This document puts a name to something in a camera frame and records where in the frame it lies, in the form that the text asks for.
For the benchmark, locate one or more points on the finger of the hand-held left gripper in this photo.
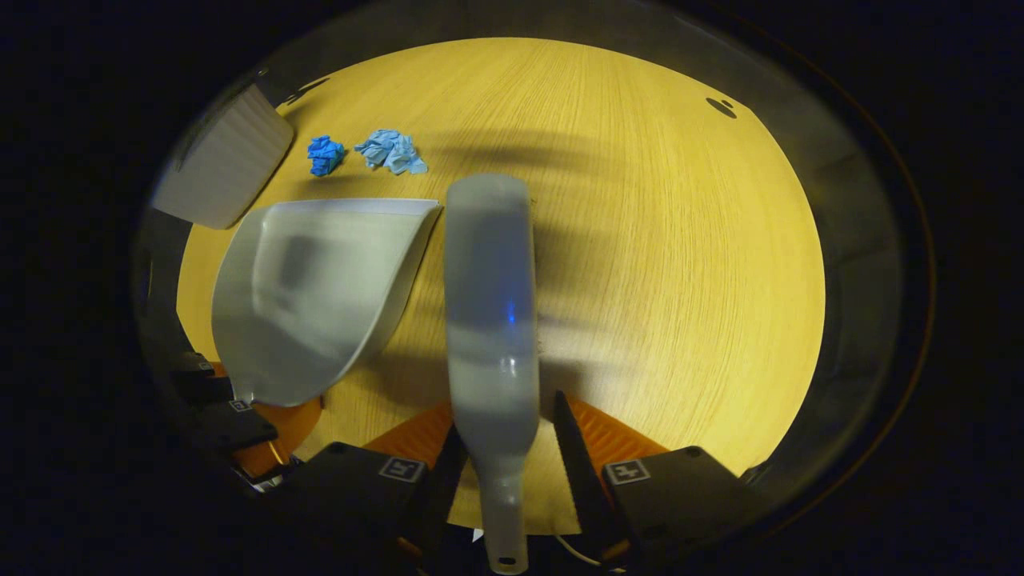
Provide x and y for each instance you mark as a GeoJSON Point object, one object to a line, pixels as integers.
{"type": "Point", "coordinates": [196, 380]}
{"type": "Point", "coordinates": [236, 428]}

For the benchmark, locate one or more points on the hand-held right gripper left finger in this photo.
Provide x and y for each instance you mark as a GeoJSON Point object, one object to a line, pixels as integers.
{"type": "Point", "coordinates": [438, 488]}

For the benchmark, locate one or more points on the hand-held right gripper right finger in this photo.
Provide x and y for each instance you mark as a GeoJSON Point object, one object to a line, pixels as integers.
{"type": "Point", "coordinates": [580, 472]}

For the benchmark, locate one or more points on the white dustpan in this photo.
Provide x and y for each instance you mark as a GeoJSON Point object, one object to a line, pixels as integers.
{"type": "Point", "coordinates": [312, 304]}

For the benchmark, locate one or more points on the small white broom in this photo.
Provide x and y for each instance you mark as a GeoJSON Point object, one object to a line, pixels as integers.
{"type": "Point", "coordinates": [490, 320]}

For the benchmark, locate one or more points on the white garbage bin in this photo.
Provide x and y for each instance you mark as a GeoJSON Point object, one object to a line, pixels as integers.
{"type": "Point", "coordinates": [228, 160]}

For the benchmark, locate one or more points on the dark blue trash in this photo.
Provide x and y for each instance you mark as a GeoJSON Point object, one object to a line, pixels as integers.
{"type": "Point", "coordinates": [324, 154]}

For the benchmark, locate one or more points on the light blue trash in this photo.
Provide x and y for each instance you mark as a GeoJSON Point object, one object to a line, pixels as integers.
{"type": "Point", "coordinates": [390, 150]}

